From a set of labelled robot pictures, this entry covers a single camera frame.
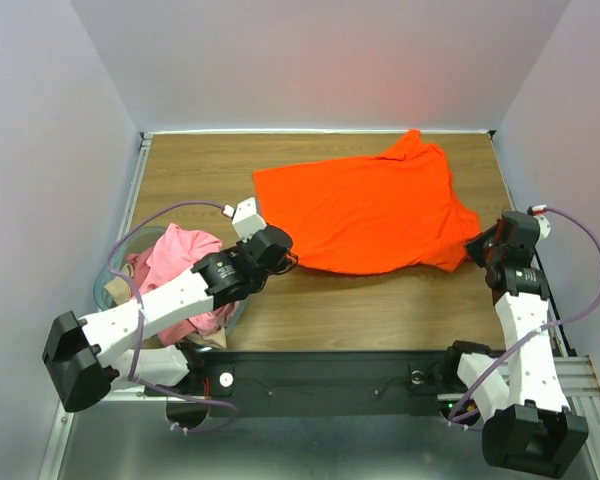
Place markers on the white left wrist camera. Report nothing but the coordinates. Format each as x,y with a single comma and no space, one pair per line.
245,218

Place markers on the pink t shirt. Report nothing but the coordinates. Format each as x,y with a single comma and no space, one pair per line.
177,250

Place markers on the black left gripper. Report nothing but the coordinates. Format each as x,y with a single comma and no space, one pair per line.
281,266

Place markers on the orange t shirt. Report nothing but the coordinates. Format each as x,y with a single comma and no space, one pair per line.
367,215

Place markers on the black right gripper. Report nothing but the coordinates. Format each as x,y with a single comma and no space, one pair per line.
483,245

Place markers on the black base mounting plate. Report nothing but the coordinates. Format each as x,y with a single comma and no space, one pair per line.
327,383

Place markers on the clear plastic basket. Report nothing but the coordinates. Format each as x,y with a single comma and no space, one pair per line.
140,240

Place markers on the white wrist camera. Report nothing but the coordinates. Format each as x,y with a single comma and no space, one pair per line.
245,218
539,212

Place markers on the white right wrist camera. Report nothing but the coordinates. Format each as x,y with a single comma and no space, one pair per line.
539,212

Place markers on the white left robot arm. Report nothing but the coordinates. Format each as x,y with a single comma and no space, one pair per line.
80,353

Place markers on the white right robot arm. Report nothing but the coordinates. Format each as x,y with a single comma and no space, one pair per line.
527,424

